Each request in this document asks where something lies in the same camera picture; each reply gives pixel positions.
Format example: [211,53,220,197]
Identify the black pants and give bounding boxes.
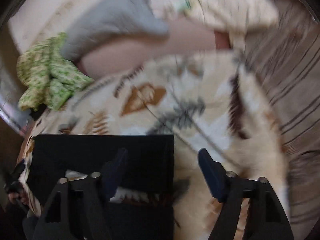
[27,134,175,239]

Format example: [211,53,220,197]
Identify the person's left hand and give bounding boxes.
[8,189,29,205]

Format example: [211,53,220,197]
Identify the wooden wardrobe with mirrors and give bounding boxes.
[1,24,32,163]

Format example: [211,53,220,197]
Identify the green checkered cloth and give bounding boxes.
[16,32,93,111]

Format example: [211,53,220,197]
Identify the leaf patterned fleece blanket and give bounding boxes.
[21,51,290,239]

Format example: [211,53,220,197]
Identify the striped beige bedspread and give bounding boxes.
[245,0,319,239]

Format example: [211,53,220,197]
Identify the pink bed sheet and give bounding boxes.
[76,17,231,80]

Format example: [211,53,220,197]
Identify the grey quilted pillow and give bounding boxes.
[61,0,169,61]

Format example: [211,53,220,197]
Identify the cream floral pillow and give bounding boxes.
[171,0,279,51]

